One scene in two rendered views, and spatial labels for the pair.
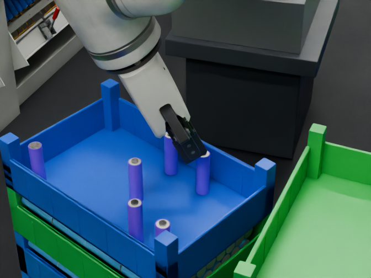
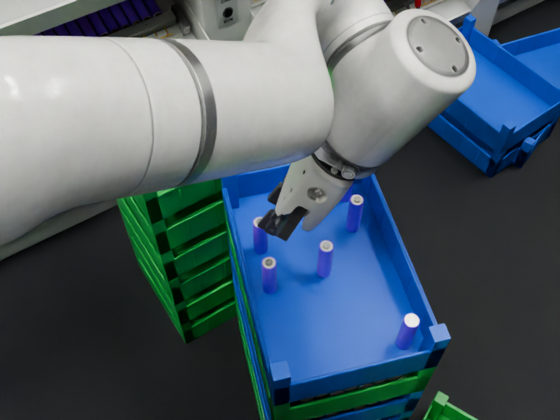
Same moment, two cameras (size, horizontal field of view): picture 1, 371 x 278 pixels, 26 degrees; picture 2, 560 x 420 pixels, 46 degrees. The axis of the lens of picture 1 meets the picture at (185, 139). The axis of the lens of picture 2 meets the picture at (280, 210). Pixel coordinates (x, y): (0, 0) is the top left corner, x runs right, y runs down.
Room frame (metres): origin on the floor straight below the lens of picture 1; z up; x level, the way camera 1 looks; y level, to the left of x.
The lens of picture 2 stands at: (1.19, 0.25, 1.14)
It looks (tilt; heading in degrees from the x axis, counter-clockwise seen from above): 55 degrees down; 214
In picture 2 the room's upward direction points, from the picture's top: straight up
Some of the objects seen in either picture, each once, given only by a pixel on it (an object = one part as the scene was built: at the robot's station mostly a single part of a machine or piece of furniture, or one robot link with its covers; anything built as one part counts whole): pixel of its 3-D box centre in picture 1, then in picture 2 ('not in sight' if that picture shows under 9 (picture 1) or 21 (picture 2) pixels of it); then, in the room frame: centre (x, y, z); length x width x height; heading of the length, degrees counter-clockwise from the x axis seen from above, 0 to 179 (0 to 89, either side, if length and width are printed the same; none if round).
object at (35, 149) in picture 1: (37, 165); (407, 332); (0.84, 0.20, 0.44); 0.02 x 0.02 x 0.06
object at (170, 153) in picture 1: (170, 152); (269, 275); (0.87, 0.02, 0.44); 0.02 x 0.02 x 0.06
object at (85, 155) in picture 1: (135, 175); (322, 261); (0.81, 0.06, 0.44); 0.30 x 0.20 x 0.08; 48
